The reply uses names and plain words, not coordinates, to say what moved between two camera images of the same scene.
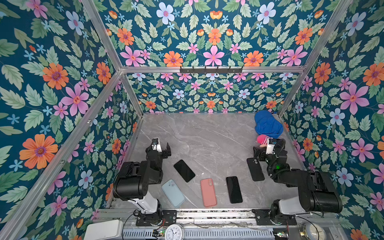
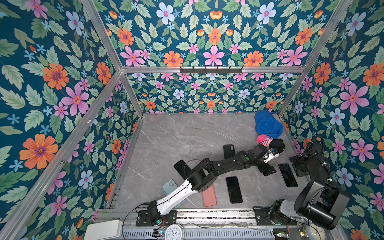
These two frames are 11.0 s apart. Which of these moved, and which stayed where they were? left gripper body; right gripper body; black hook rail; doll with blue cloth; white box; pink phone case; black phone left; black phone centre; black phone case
Moved: right gripper body; black phone case; left gripper body
Stayed: pink phone case; white box; black hook rail; doll with blue cloth; black phone left; black phone centre
